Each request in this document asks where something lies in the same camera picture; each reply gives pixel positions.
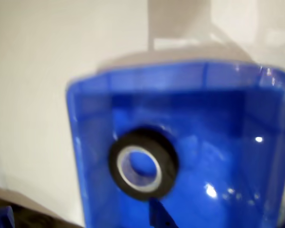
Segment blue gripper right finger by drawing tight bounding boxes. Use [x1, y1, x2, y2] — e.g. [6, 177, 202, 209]
[148, 197, 179, 228]

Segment black tape roll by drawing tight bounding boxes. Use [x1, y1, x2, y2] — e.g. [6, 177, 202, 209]
[108, 127, 179, 200]

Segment blue plastic bin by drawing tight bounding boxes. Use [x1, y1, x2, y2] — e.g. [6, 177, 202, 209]
[65, 60, 285, 228]

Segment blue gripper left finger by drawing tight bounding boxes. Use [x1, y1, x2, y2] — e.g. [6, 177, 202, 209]
[0, 205, 16, 228]

